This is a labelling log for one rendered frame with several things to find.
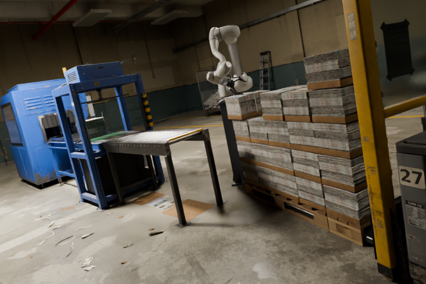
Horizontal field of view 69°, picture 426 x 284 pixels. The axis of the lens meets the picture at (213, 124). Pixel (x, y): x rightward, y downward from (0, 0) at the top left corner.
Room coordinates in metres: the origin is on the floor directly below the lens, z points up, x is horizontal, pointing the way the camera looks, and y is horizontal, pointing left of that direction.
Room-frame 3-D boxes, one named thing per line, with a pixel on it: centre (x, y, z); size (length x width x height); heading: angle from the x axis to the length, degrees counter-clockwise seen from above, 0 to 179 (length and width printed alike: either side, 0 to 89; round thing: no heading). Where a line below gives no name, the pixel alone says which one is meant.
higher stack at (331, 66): (2.09, -0.92, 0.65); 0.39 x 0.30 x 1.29; 115
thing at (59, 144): (4.99, 2.16, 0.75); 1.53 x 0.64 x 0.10; 42
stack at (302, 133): (2.75, -0.62, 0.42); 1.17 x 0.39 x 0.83; 25
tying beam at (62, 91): (4.15, 1.40, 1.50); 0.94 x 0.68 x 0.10; 132
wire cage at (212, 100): (11.28, -0.44, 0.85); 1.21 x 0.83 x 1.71; 42
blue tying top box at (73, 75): (4.15, 1.40, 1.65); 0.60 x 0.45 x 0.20; 132
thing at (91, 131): (4.57, 1.78, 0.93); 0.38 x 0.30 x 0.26; 42
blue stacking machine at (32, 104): (6.19, 3.19, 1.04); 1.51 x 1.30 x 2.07; 42
